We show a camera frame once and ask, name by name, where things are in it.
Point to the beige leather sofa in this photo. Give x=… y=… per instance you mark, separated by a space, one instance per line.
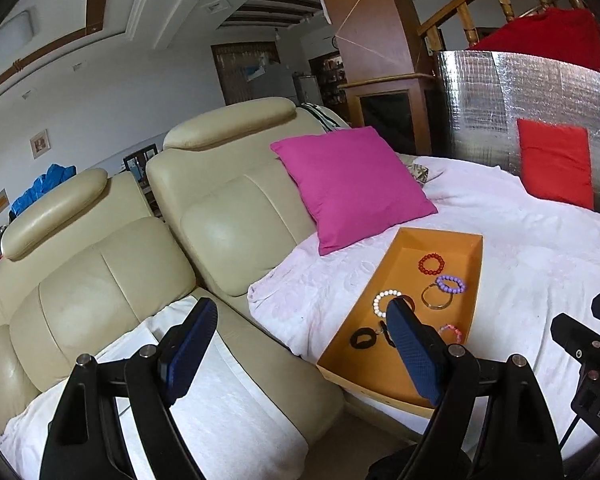
x=90 y=261

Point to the framed wall picture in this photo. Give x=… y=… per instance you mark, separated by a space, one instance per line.
x=40 y=144

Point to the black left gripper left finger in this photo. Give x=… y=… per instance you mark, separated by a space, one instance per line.
x=85 y=439

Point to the blue plastic bag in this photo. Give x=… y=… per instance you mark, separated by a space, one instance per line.
x=44 y=183

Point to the silver foil insulation panel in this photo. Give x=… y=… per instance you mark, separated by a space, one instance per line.
x=487 y=92

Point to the red pillow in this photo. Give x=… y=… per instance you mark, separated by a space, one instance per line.
x=555 y=162

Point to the orange cardboard box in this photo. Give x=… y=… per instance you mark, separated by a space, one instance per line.
x=362 y=357

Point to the large red cushion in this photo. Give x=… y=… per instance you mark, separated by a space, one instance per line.
x=571 y=36

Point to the magenta pillow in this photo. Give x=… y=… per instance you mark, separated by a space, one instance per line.
x=352 y=184

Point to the wooden cabinet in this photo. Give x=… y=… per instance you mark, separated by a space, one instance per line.
x=389 y=72

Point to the gold metal bangle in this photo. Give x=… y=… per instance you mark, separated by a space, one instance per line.
x=434 y=298

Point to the patterned cushion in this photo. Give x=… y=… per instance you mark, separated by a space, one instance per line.
x=422 y=174

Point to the wooden stair railing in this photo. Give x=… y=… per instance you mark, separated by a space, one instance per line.
x=459 y=24

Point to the pink white blanket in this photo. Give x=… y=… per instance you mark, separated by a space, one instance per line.
x=540 y=258

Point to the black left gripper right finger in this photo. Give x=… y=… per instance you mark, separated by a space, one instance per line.
x=490 y=418

